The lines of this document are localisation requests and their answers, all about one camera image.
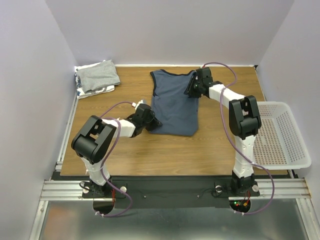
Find blue tank top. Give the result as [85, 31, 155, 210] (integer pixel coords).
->
[150, 69, 199, 137]

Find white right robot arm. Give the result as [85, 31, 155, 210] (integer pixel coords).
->
[184, 67, 262, 195]

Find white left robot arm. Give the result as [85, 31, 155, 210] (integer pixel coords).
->
[71, 102, 163, 197]

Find grey folded tank top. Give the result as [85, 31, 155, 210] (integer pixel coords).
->
[76, 60, 121, 93]

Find white plastic basket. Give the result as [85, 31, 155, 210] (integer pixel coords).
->
[253, 101, 312, 170]

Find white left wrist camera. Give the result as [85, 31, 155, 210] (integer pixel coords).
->
[131, 99, 145, 108]

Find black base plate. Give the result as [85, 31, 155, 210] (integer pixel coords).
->
[81, 175, 260, 210]

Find aluminium frame rail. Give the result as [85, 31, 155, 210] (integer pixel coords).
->
[40, 176, 311, 201]

